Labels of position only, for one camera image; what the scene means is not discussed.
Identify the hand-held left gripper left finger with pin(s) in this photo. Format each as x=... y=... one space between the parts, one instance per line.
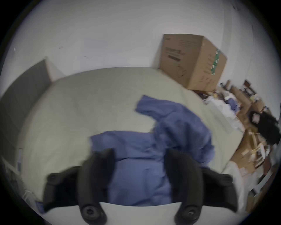
x=87 y=182

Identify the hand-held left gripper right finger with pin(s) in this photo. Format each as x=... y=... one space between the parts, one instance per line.
x=188 y=182

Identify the blue shirt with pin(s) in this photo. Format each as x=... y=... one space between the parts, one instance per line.
x=153 y=153

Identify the bed with pale green sheet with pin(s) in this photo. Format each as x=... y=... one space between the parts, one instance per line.
x=87 y=109

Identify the pile of cartons and clutter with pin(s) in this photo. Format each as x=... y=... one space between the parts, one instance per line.
x=250 y=123

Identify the grey padded headboard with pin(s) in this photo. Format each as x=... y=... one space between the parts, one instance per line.
x=19 y=105

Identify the large brown cardboard carton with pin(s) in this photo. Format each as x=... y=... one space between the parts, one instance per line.
x=193 y=63

